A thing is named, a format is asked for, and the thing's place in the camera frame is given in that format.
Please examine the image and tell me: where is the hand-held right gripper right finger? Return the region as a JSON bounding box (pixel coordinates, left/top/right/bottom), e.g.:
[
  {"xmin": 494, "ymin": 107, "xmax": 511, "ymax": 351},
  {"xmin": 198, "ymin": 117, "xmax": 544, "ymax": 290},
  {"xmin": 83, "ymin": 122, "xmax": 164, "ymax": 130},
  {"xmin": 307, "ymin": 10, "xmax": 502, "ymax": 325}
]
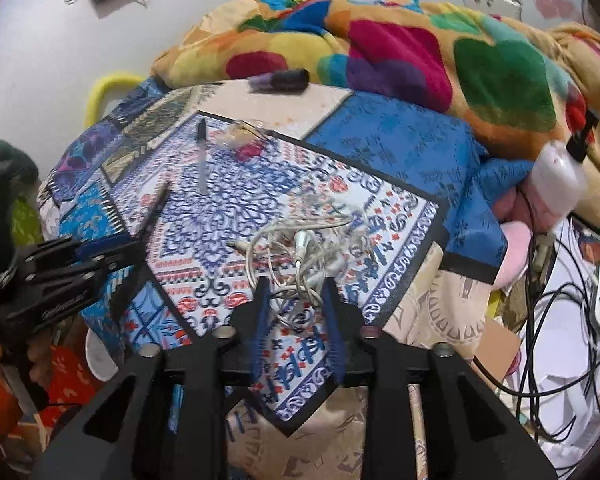
[{"xmin": 321, "ymin": 277, "xmax": 561, "ymax": 480}]

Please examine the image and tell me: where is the yellow foam tube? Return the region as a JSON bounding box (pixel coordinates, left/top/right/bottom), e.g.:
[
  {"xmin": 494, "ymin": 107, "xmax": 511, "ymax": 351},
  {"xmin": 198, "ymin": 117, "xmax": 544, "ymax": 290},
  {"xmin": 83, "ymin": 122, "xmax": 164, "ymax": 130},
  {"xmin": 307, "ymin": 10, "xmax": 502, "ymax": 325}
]
[{"xmin": 84, "ymin": 72, "xmax": 146, "ymax": 128}]

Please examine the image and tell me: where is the small white cabinet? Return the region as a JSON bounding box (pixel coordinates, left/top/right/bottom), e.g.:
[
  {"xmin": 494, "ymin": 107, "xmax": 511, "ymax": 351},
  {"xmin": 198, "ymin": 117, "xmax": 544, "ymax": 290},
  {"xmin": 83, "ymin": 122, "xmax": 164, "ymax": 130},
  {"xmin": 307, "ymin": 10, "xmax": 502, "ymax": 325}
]
[{"xmin": 462, "ymin": 0, "xmax": 523, "ymax": 21}]

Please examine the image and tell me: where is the white plastic wastebasket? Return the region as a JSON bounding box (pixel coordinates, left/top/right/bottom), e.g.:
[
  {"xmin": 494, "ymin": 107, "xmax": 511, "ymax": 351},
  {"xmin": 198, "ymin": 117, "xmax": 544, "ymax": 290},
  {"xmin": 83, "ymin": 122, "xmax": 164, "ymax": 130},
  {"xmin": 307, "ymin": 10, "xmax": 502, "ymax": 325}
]
[{"xmin": 84, "ymin": 331, "xmax": 123, "ymax": 382}]

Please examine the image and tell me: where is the red patterned bag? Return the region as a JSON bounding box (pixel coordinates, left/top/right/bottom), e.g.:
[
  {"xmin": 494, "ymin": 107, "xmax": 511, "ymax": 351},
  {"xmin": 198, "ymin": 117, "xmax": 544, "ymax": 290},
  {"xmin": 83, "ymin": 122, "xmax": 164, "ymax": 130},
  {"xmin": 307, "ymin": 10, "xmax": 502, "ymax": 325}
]
[{"xmin": 35, "ymin": 345, "xmax": 106, "ymax": 421}]

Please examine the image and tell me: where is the white earphone cable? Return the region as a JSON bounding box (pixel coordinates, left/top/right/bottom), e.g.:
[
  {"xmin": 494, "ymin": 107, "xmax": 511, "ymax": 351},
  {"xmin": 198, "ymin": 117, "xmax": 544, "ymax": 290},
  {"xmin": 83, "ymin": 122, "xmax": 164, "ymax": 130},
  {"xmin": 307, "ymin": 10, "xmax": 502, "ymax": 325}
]
[{"xmin": 227, "ymin": 212, "xmax": 376, "ymax": 331}]

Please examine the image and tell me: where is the brown cardboard piece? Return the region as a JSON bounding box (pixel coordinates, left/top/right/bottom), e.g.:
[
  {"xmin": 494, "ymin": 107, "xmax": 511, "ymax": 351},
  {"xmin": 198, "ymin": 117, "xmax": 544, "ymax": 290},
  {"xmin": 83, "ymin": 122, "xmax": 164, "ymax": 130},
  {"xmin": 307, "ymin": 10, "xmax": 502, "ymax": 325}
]
[{"xmin": 475, "ymin": 310, "xmax": 522, "ymax": 391}]

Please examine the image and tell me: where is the purple and black tube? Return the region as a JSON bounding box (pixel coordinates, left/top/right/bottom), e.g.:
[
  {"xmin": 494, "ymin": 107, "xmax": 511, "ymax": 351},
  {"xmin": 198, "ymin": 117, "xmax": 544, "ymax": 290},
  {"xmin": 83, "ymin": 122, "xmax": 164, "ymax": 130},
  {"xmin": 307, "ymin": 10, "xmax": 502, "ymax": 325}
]
[{"xmin": 247, "ymin": 69, "xmax": 310, "ymax": 93}]

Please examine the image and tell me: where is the clear plastic film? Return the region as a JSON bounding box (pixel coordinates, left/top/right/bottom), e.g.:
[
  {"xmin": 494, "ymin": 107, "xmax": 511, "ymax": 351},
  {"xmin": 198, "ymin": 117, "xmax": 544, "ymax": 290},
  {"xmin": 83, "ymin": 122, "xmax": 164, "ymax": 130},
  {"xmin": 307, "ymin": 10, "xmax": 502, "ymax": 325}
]
[{"xmin": 290, "ymin": 180, "xmax": 381, "ymax": 281}]

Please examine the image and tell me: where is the clear wrapper with red print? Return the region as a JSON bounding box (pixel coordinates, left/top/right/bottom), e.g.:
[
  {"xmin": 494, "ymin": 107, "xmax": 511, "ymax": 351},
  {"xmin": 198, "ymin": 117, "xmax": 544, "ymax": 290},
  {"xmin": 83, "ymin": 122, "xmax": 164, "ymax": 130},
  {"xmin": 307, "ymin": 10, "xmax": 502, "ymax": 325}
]
[{"xmin": 215, "ymin": 120, "xmax": 276, "ymax": 161}]

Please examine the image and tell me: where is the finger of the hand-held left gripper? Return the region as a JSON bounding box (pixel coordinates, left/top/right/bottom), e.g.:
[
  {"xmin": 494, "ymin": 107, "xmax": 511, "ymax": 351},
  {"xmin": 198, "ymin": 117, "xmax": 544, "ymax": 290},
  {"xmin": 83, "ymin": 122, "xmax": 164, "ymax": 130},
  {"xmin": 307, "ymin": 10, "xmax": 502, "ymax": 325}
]
[
  {"xmin": 12, "ymin": 238, "xmax": 147, "ymax": 274},
  {"xmin": 27, "ymin": 254, "xmax": 149, "ymax": 307}
]

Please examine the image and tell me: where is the clear pen with black cap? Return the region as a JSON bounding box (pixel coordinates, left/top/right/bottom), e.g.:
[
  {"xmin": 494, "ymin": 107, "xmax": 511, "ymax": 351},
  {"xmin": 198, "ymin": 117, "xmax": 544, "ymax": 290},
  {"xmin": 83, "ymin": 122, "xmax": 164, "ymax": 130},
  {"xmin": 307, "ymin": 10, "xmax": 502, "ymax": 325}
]
[{"xmin": 196, "ymin": 119, "xmax": 208, "ymax": 195}]

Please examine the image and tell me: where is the pink cloth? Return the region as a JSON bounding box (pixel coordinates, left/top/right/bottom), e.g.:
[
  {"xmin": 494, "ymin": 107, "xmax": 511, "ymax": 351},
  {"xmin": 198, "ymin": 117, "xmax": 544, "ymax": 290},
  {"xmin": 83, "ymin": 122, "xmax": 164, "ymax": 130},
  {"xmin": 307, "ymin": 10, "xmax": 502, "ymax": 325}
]
[{"xmin": 495, "ymin": 180, "xmax": 536, "ymax": 286}]

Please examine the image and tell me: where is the blue patchwork bed sheet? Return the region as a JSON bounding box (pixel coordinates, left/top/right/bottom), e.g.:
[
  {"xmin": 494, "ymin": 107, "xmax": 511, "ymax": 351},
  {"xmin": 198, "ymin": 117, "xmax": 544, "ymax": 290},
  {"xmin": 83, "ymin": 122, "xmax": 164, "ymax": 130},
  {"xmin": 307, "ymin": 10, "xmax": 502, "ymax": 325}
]
[{"xmin": 37, "ymin": 77, "xmax": 511, "ymax": 480}]

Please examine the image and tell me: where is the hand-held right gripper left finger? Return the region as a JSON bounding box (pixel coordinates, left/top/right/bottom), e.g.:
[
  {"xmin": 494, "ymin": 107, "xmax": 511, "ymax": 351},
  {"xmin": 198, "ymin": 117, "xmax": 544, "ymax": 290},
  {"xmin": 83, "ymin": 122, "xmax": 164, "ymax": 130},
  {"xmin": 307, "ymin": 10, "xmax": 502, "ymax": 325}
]
[{"xmin": 30, "ymin": 276, "xmax": 273, "ymax": 480}]

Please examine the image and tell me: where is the dark pencil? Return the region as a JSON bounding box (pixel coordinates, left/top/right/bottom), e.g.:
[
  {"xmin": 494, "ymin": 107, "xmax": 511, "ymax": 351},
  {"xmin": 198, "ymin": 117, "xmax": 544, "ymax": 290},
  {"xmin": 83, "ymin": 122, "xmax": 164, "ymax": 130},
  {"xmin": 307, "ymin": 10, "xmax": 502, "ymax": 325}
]
[{"xmin": 142, "ymin": 180, "xmax": 172, "ymax": 241}]

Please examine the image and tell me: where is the white pump bottle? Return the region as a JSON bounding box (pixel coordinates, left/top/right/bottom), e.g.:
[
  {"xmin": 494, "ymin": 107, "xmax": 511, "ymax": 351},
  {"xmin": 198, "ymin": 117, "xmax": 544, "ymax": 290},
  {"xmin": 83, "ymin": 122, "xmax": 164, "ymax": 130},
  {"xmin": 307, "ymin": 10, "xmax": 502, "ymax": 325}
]
[{"xmin": 530, "ymin": 110, "xmax": 600, "ymax": 221}]

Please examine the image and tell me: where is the colourful heart blanket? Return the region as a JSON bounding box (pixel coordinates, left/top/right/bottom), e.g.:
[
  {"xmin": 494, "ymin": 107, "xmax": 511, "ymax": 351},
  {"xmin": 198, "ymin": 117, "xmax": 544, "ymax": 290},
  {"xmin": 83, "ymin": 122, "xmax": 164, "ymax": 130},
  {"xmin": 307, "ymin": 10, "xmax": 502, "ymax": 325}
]
[{"xmin": 150, "ymin": 0, "xmax": 600, "ymax": 241}]

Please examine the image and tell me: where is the tangle of black cables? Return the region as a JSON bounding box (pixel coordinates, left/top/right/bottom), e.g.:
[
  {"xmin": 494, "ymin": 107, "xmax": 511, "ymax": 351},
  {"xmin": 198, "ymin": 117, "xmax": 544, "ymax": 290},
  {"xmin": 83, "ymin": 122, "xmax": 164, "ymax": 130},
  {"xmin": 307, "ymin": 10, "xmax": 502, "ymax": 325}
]
[{"xmin": 472, "ymin": 210, "xmax": 600, "ymax": 446}]

